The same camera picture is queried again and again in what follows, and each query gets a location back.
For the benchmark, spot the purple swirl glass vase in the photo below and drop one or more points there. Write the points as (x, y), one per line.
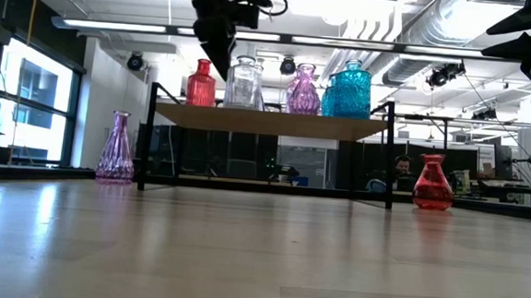
(303, 93)

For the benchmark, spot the large window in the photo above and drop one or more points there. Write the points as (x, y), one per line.
(32, 107)

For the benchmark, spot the red glass bottle vase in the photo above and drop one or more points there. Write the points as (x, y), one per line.
(201, 87)

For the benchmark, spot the silver ventilation duct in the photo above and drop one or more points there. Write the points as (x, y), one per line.
(439, 21)

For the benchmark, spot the wooden shelf black metal frame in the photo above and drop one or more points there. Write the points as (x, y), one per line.
(272, 121)

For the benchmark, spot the black ceiling spotlight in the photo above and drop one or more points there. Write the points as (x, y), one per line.
(443, 76)
(287, 66)
(135, 61)

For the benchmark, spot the red bulbous glass vase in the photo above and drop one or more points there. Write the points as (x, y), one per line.
(433, 189)

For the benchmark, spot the teal textured glass vase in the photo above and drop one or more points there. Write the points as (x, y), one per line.
(352, 94)
(326, 102)

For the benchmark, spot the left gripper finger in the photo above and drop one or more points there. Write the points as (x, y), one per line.
(218, 49)

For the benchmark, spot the clear wide glass vase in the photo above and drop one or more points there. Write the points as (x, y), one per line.
(241, 87)

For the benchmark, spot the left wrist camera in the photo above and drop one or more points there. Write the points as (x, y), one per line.
(245, 14)

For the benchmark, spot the long ceiling light bar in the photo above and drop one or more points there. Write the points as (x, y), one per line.
(116, 26)

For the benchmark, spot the clear faceted glass vase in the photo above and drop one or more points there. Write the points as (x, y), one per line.
(262, 95)

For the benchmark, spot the black room divider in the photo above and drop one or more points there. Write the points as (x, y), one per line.
(201, 149)

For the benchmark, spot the pink conical glass vase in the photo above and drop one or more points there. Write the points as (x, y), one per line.
(115, 158)

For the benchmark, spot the black metal table frame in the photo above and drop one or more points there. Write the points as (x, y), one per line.
(38, 172)

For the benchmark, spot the person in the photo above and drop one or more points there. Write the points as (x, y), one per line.
(403, 166)

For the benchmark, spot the cluttered background desk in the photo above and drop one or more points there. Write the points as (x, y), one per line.
(512, 187)

